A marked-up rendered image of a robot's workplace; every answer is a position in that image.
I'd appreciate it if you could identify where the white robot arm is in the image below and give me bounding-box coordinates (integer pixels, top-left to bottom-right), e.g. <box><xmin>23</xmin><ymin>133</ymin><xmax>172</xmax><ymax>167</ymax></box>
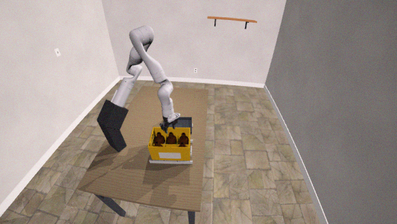
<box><xmin>111</xmin><ymin>25</ymin><xmax>181</xmax><ymax>123</ymax></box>

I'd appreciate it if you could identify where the yellow bottle crate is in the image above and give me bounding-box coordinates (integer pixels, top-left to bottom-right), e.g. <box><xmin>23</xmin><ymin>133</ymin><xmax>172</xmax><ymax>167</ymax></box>
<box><xmin>149</xmin><ymin>127</ymin><xmax>191</xmax><ymax>161</ymax></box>

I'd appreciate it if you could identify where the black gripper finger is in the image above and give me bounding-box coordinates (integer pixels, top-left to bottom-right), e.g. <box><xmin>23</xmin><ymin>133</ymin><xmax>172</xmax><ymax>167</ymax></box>
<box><xmin>172</xmin><ymin>118</ymin><xmax>178</xmax><ymax>129</ymax></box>
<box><xmin>160</xmin><ymin>122</ymin><xmax>170</xmax><ymax>134</ymax></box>

